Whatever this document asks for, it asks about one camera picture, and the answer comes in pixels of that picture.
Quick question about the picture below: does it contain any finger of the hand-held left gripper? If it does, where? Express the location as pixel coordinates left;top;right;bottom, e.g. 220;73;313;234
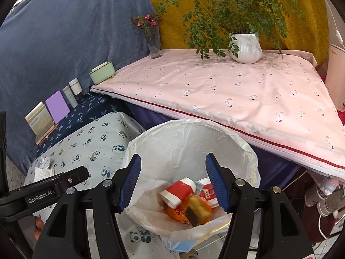
52;166;90;189

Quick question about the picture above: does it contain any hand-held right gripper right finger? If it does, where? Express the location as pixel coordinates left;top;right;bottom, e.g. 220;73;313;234
205;152;316;259

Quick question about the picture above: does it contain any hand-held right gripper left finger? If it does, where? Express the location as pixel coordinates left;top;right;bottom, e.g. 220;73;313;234
32;153;142;259

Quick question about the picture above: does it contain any red packet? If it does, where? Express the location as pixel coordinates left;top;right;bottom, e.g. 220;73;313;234
198;178;219;209

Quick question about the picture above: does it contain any orange snack wrapper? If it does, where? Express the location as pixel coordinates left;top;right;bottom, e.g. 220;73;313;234
182;194;212;226

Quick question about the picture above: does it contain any red and white paper cup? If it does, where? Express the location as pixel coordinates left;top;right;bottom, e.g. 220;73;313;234
160;177;197;209

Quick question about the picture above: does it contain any bin with white bag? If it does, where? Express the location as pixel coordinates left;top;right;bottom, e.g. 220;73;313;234
122;119;261;252

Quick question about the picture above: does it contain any person's left hand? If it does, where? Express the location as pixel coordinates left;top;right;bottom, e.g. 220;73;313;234
33;217;46;241

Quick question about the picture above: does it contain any white tissue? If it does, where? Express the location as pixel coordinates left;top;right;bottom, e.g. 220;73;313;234
34;167;56;182

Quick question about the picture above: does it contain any panda printed cloth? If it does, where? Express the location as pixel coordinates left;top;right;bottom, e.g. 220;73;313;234
23;111;184;259

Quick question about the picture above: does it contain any wooden stand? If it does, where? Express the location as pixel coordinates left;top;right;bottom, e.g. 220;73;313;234
35;123;58;145

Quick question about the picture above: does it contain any dark purple cloth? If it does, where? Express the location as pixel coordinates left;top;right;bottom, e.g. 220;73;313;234
125;101;301;192

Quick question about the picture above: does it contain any gold box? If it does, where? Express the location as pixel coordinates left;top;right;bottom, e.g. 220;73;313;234
25;101;54;137

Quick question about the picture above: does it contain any navy printed cloth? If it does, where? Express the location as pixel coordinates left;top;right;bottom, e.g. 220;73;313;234
36;93;127;157

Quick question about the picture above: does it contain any white bottle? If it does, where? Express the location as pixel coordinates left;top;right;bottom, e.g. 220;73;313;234
63;85;78;108

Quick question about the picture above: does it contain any pink printed sheet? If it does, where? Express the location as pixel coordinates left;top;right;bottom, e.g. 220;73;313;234
90;49;345;177

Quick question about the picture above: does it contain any white jar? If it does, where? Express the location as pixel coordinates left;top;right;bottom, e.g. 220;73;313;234
68;78;83;96

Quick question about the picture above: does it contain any light green box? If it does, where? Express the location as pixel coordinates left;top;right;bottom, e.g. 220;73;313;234
89;62;116;85

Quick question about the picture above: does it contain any clear plastic bottle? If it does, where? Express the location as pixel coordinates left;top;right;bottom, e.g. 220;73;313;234
314;177;345;199

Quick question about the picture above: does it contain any glass vase with pink flowers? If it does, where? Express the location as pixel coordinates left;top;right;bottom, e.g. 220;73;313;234
131;13;163;59

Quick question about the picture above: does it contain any potted plant in white pot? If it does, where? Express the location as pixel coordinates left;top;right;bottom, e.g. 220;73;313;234
156;0;305;64

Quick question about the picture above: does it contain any blue-grey blanket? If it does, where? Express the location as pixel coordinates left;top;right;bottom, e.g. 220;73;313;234
0;0;162;165

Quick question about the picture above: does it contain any yellow patterned cloth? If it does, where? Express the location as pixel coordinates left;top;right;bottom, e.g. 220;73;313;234
141;0;331;68

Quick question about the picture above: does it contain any white appliance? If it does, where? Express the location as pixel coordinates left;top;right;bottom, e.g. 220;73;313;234
325;0;345;111

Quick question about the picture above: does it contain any white cable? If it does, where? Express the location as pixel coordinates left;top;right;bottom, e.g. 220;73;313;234
318;213;340;241

